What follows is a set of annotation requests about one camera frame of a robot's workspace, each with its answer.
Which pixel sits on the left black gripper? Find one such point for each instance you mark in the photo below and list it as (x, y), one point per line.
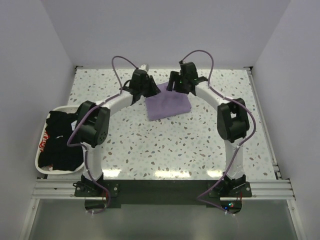
(149, 85)

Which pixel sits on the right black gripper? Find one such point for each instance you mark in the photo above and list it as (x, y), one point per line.
(175, 81)

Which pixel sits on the purple t-shirt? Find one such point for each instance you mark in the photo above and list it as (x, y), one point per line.
(166, 104)

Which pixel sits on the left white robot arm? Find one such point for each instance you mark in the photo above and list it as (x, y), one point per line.
(93, 124)

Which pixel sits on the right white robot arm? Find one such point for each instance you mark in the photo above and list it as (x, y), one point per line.
(232, 122)

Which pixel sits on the white laundry basket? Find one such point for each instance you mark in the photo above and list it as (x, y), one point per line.
(47, 170)

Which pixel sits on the black clothes in basket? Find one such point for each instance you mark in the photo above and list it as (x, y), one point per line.
(54, 152)

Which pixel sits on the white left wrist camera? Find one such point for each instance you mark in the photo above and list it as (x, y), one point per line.
(144, 67)

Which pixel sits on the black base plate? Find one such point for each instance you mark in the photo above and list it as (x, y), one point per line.
(166, 192)

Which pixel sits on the aluminium rail frame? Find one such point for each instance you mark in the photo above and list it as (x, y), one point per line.
(176, 159)

